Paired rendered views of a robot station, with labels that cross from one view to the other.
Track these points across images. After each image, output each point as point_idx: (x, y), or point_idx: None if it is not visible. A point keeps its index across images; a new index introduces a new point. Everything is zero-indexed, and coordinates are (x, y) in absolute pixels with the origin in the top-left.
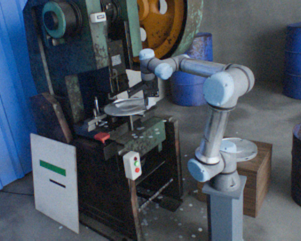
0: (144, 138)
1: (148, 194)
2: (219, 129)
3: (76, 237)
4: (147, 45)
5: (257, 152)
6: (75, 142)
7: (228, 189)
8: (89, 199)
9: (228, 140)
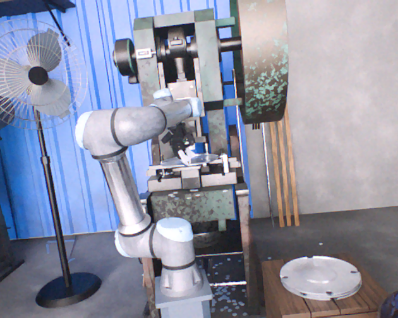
0: (187, 201)
1: (238, 293)
2: (108, 186)
3: (138, 288)
4: None
5: (337, 296)
6: None
7: (162, 289)
8: None
9: (337, 263)
